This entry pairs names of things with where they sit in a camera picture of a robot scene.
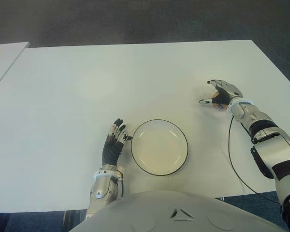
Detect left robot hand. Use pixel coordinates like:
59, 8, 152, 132
101, 118, 133, 167

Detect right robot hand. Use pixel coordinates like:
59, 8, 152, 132
199, 78, 244, 107

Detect red yellow apple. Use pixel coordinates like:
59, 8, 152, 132
212, 91, 229, 111

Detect white plate with black rim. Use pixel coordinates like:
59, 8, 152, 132
130, 118, 189, 176

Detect grey robot torso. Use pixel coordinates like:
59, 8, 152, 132
69, 189, 290, 232

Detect white side table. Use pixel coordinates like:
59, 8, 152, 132
0, 41, 30, 94

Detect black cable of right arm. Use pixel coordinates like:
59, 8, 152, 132
228, 117, 281, 204

